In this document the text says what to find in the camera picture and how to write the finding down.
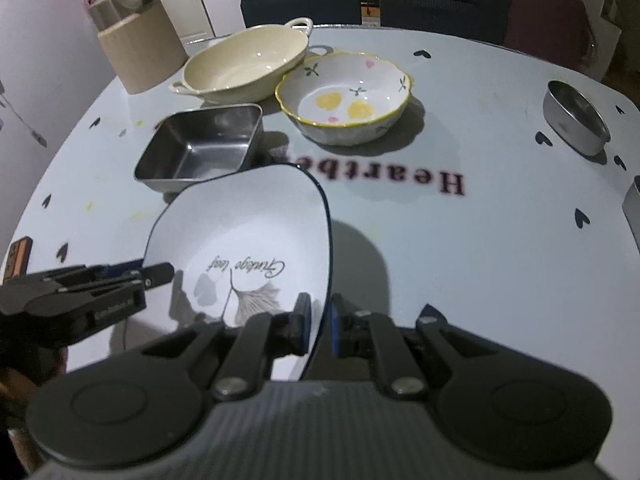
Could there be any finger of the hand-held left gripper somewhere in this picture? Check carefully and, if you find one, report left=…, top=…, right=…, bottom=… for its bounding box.
left=27, top=259, right=148, bottom=286
left=50, top=261, right=176, bottom=306

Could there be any maroon chair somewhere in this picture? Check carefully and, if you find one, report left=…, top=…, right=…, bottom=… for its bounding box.
left=475, top=0, right=601, bottom=68

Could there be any white cabinet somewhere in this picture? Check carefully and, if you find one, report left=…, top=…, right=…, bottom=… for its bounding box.
left=145, top=0, right=251, bottom=43

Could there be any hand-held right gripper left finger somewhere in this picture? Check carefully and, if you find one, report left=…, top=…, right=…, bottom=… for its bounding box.
left=142, top=292, right=313, bottom=406

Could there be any beige ribbed canister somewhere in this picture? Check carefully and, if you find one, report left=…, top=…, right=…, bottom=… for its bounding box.
left=89, top=0, right=190, bottom=95

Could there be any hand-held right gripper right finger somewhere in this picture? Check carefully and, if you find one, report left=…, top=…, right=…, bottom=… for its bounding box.
left=327, top=292, right=501, bottom=398

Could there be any small square steel container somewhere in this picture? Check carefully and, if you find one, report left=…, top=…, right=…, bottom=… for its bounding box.
left=621, top=176, right=640, bottom=253

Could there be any lemon print scalloped bowl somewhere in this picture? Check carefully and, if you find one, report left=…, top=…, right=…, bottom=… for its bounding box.
left=274, top=51, right=415, bottom=147

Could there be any cream oval dish with handles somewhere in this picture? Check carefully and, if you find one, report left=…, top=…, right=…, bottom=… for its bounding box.
left=169, top=17, right=314, bottom=106

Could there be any small orange black device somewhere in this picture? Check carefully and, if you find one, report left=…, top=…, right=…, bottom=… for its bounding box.
left=1, top=236, right=35, bottom=283

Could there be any rectangular steel tray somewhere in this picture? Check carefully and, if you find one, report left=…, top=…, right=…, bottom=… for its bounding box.
left=133, top=103, right=264, bottom=195

